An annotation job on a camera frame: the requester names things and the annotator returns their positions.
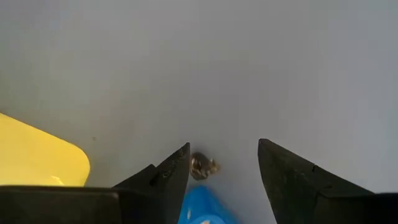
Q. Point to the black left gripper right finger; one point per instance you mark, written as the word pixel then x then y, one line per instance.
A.
pixel 311 202

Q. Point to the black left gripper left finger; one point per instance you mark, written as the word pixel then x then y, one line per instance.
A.
pixel 93 205

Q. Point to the yellow-green plastic basket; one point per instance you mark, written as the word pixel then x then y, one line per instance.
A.
pixel 37 155

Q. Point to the blue plastic basket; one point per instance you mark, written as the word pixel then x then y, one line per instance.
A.
pixel 202 205

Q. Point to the grey translucent skull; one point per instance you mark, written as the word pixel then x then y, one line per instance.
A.
pixel 202 166

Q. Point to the blue-grey table mat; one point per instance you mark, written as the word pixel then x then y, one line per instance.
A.
pixel 217 62

